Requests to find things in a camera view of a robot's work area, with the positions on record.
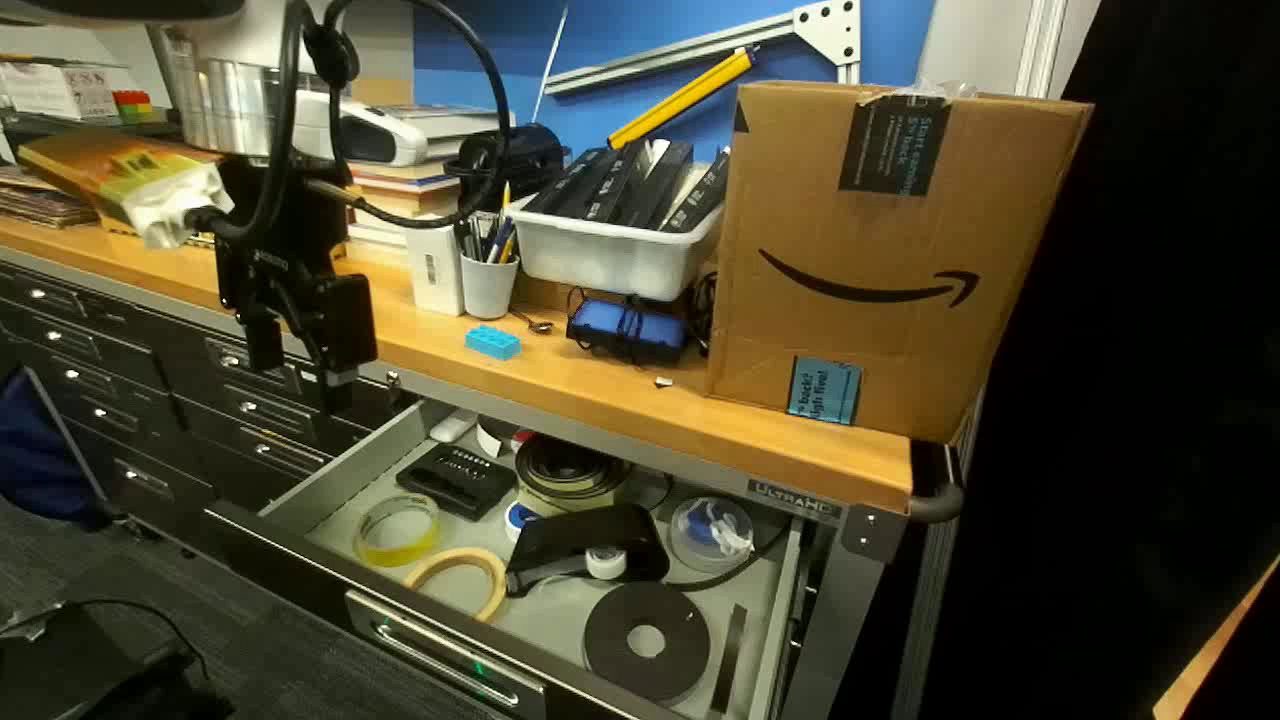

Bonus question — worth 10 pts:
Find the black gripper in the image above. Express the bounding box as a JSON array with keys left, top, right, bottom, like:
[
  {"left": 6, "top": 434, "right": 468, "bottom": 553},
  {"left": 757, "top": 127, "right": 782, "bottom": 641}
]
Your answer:
[{"left": 194, "top": 151, "right": 380, "bottom": 420}]

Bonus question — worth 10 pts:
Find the small blue block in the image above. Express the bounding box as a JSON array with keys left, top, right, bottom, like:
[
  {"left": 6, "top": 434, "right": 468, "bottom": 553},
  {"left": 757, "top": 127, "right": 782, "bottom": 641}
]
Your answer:
[{"left": 466, "top": 326, "right": 529, "bottom": 363}]

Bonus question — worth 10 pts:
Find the open grey metal drawer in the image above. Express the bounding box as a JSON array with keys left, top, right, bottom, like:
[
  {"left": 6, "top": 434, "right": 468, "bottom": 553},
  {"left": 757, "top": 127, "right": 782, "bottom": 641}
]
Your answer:
[{"left": 198, "top": 397, "right": 815, "bottom": 720}]

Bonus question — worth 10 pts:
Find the grey drawer cabinet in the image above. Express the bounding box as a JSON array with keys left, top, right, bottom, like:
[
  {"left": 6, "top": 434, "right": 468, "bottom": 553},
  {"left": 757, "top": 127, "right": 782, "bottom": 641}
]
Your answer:
[{"left": 0, "top": 257, "right": 415, "bottom": 553}]

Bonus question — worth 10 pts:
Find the small white box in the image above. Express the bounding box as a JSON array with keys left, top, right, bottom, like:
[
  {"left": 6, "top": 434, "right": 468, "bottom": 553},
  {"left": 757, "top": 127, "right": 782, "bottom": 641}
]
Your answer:
[{"left": 399, "top": 215, "right": 468, "bottom": 321}]

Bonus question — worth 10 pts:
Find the black flat box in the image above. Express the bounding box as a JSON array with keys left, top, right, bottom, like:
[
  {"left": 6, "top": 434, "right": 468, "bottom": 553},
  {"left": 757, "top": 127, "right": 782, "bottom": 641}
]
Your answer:
[{"left": 393, "top": 439, "right": 518, "bottom": 523}]

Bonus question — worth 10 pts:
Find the white pen cup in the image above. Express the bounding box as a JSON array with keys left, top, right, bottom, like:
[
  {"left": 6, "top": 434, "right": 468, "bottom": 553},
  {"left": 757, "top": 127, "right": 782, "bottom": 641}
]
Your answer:
[{"left": 458, "top": 244, "right": 523, "bottom": 321}]

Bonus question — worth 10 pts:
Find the stack of books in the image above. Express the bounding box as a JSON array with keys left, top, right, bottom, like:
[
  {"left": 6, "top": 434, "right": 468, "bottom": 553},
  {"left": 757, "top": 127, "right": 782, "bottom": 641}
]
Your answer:
[{"left": 347, "top": 109, "right": 506, "bottom": 226}]

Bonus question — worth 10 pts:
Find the beige masking tape roll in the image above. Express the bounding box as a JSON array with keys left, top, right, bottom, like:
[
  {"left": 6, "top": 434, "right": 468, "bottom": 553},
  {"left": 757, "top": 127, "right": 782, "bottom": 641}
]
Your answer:
[{"left": 404, "top": 545, "right": 514, "bottom": 629}]

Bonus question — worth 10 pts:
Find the dark blue bag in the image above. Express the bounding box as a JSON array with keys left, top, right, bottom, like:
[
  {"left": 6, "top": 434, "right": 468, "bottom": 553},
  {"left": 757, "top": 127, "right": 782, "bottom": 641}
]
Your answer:
[{"left": 0, "top": 363, "right": 106, "bottom": 530}]

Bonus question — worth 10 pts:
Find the black pouch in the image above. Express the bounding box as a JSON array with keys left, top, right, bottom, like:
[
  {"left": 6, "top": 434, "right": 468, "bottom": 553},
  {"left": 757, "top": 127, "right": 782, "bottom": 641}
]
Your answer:
[{"left": 453, "top": 121, "right": 574, "bottom": 211}]

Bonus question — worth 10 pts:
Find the brown book stack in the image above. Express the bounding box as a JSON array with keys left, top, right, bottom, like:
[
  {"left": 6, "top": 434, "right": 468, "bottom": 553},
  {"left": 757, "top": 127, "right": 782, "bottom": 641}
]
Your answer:
[{"left": 0, "top": 163, "right": 93, "bottom": 229}]

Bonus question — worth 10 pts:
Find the white plastic bin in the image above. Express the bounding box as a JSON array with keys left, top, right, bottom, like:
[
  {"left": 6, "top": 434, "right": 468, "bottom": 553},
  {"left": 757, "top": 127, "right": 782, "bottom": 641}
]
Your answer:
[{"left": 514, "top": 135, "right": 737, "bottom": 308}]

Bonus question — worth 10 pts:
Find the blue and black toy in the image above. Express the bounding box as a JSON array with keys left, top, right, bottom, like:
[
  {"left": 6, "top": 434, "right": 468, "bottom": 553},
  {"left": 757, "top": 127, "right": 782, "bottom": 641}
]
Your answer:
[{"left": 566, "top": 294, "right": 691, "bottom": 367}]

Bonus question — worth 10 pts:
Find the black flat case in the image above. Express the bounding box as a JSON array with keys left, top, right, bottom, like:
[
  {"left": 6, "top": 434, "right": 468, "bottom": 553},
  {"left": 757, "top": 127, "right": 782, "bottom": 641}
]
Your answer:
[
  {"left": 666, "top": 150, "right": 737, "bottom": 242},
  {"left": 614, "top": 135, "right": 695, "bottom": 231},
  {"left": 531, "top": 140, "right": 632, "bottom": 229}
]

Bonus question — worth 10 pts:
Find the small white roll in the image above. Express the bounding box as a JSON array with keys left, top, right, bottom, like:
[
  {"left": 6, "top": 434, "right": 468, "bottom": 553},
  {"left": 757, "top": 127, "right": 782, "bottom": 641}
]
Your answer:
[{"left": 579, "top": 540, "right": 632, "bottom": 584}]

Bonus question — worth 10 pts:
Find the stack of papers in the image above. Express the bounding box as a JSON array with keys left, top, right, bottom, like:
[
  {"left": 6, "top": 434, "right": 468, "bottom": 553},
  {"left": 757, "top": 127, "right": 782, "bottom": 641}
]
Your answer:
[{"left": 0, "top": 56, "right": 155, "bottom": 127}]

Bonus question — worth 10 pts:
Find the black floor bag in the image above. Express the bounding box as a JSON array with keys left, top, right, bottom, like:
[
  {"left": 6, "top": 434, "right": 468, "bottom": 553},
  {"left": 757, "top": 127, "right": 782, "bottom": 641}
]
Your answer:
[{"left": 0, "top": 598, "right": 236, "bottom": 720}]

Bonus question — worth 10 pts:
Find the thin white rod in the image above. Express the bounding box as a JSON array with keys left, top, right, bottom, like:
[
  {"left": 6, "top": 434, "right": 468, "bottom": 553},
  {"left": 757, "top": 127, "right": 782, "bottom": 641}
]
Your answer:
[{"left": 529, "top": 6, "right": 576, "bottom": 127}]

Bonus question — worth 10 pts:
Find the black tape roll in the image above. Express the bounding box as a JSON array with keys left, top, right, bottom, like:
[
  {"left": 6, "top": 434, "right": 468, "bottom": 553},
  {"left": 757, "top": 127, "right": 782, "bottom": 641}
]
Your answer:
[{"left": 579, "top": 581, "right": 718, "bottom": 710}]

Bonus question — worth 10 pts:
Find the yellow bar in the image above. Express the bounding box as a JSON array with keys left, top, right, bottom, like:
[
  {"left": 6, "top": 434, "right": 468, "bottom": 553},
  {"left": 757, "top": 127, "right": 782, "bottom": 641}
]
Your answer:
[{"left": 606, "top": 46, "right": 757, "bottom": 151}]

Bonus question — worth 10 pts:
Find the black strip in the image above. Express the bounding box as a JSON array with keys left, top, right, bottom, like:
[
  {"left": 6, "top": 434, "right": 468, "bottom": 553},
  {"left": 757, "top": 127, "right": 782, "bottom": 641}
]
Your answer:
[{"left": 710, "top": 599, "right": 754, "bottom": 716}]

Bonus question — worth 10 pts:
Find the cardboard shipping box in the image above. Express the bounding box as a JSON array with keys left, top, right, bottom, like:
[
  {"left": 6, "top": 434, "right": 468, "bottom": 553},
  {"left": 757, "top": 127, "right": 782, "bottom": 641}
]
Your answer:
[{"left": 703, "top": 76, "right": 1095, "bottom": 447}]

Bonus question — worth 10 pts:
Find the grey metal bench leg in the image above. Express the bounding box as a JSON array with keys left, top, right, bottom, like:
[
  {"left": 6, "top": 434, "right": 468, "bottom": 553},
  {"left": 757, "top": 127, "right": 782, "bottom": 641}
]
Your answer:
[{"left": 786, "top": 505, "right": 965, "bottom": 720}]

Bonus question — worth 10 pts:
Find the grey metal hook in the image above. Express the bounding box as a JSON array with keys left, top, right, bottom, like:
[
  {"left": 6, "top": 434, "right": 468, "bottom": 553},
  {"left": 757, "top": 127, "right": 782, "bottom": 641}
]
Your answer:
[{"left": 907, "top": 446, "right": 970, "bottom": 530}]

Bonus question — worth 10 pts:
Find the white panel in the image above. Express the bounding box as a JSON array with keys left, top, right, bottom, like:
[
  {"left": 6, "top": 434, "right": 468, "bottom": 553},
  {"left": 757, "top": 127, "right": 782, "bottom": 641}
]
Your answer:
[{"left": 916, "top": 0, "right": 1104, "bottom": 101}]

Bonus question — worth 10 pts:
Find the black curtain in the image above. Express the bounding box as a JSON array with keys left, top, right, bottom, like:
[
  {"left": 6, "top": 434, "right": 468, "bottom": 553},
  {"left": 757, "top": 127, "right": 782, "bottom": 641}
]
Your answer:
[{"left": 916, "top": 0, "right": 1280, "bottom": 720}]

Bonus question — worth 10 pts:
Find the wooden plank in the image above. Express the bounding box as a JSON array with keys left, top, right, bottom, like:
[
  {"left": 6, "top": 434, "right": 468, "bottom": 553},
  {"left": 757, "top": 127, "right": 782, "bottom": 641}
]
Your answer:
[{"left": 1154, "top": 555, "right": 1280, "bottom": 720}]

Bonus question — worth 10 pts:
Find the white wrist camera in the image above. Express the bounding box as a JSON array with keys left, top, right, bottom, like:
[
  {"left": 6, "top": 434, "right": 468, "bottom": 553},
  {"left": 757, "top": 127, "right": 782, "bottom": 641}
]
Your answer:
[{"left": 333, "top": 111, "right": 434, "bottom": 173}]

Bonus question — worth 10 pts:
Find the wire spool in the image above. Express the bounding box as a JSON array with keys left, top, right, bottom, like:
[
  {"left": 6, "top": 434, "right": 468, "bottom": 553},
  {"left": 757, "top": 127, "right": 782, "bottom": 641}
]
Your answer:
[{"left": 514, "top": 434, "right": 632, "bottom": 517}]

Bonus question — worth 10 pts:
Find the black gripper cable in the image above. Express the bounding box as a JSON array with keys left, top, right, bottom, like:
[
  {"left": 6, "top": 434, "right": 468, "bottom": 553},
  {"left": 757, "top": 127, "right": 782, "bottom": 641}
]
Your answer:
[{"left": 272, "top": 0, "right": 518, "bottom": 238}]

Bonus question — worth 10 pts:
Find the metal rail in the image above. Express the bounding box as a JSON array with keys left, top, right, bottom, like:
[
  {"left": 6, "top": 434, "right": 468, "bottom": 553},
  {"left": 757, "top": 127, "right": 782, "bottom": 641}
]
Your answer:
[{"left": 540, "top": 0, "right": 864, "bottom": 101}]

